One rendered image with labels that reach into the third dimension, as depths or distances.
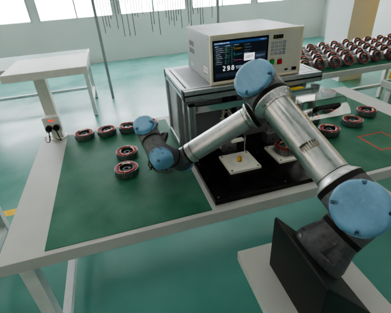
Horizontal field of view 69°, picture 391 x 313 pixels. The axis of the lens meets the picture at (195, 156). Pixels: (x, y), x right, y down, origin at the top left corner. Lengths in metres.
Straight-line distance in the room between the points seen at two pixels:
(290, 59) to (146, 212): 0.93
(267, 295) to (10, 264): 0.82
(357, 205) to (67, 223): 0.98
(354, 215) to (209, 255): 1.39
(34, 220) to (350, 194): 1.10
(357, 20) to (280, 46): 3.90
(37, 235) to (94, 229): 0.21
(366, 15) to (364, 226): 4.80
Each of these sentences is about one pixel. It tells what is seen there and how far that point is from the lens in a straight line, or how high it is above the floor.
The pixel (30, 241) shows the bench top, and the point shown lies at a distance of 1.22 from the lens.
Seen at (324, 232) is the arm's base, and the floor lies 0.94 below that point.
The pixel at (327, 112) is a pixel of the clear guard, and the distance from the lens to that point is 1.30.
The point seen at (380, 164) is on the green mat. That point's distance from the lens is 1.56.
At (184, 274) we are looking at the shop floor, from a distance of 1.88.
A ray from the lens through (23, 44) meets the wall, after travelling 7.71.
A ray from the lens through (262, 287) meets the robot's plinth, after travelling 0.93.
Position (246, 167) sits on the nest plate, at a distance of 1.31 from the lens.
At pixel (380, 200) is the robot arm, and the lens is 0.68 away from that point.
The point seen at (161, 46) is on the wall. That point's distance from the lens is 7.66.
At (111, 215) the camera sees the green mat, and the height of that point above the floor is 0.75.
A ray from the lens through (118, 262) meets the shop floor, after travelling 2.03.
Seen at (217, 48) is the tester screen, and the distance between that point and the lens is 1.27.
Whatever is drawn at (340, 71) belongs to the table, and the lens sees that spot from 3.01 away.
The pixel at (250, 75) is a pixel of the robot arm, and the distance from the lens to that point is 0.83.
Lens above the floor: 1.50
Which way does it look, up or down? 31 degrees down
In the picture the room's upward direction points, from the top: 4 degrees counter-clockwise
